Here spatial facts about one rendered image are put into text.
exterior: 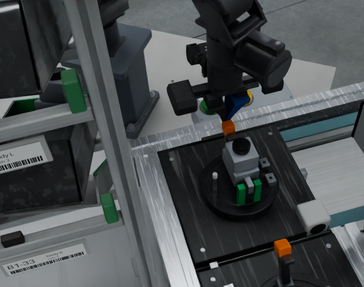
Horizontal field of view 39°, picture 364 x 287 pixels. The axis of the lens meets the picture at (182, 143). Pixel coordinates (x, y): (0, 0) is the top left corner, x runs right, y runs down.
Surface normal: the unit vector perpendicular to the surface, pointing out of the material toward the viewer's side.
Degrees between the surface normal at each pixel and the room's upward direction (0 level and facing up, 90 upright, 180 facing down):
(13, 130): 90
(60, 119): 90
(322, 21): 0
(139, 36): 0
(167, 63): 0
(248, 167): 90
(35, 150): 90
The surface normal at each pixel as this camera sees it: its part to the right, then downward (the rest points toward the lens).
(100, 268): -0.05, -0.63
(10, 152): 0.27, 0.73
